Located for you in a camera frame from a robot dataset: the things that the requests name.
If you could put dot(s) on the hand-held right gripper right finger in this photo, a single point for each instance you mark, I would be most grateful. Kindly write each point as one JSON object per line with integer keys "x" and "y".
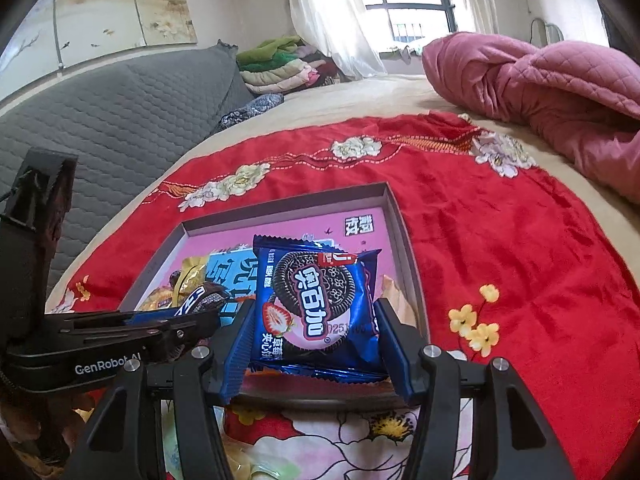
{"x": 395, "y": 355}

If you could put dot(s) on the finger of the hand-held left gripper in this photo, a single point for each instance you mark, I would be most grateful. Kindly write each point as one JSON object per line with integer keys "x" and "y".
{"x": 190, "y": 316}
{"x": 165, "y": 340}

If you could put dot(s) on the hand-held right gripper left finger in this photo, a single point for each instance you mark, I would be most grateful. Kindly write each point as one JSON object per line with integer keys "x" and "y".
{"x": 237, "y": 355}

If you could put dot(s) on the dark chocolate snack packet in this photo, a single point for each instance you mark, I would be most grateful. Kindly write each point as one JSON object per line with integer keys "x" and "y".
{"x": 202, "y": 297}

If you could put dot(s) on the orange bread packet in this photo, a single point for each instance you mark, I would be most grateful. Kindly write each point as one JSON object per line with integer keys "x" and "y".
{"x": 157, "y": 301}

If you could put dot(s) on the yellow snack packet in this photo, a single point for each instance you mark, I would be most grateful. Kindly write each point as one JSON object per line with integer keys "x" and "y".
{"x": 192, "y": 272}

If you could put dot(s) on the orange clear snack packet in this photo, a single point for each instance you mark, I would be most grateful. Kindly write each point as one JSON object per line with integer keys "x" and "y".
{"x": 400, "y": 300}

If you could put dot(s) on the blue cookie packet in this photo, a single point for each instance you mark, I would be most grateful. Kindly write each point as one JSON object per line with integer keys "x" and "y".
{"x": 310, "y": 310}

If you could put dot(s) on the shallow cardboard box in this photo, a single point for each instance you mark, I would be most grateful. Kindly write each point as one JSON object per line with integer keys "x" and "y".
{"x": 400, "y": 240}

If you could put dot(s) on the pink book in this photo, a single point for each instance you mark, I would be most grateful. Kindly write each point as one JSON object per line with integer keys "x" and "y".
{"x": 300, "y": 230}

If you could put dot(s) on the red floral blanket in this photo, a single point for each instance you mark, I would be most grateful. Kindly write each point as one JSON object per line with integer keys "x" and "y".
{"x": 500, "y": 260}

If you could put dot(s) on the grey quilted headboard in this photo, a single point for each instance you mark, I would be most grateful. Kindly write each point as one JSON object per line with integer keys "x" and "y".
{"x": 125, "y": 120}

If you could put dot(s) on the dark floral pillow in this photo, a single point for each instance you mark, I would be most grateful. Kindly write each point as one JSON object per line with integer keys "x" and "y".
{"x": 250, "y": 107}

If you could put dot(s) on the stack of folded blankets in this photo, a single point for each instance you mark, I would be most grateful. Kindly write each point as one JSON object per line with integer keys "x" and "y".
{"x": 280, "y": 67}

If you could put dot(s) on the pink quilt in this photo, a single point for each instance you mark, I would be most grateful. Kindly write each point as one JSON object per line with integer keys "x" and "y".
{"x": 550, "y": 90}

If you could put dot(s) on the wall painting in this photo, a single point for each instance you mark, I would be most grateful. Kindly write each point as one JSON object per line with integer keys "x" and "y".
{"x": 100, "y": 10}

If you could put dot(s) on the white metal chair frame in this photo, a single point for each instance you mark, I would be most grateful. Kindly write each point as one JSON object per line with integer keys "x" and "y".
{"x": 550, "y": 25}

